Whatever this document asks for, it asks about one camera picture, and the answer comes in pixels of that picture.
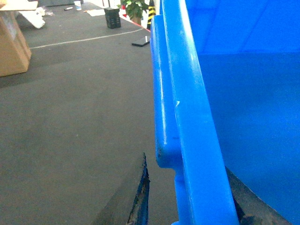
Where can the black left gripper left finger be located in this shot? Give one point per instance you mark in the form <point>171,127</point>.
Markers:
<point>129,205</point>

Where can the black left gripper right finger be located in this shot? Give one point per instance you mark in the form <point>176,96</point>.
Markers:
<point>251,210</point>

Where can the large blue plastic crate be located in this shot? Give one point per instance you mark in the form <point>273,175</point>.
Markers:
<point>226,77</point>

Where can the large cardboard box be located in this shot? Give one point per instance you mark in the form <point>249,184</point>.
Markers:
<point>15,53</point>

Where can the black plastic crate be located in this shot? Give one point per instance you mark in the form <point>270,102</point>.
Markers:
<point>112,17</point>

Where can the yellow black striped bollard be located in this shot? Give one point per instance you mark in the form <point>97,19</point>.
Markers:
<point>151,14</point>

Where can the green potted plant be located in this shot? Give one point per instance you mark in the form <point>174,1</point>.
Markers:
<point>134,9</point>

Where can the white paper sheet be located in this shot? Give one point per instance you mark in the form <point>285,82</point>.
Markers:
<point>95,12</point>

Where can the white paper cup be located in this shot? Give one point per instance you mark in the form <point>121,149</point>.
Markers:
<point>78,5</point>

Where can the white foam piece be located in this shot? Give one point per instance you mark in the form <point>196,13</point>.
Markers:
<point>35,17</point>

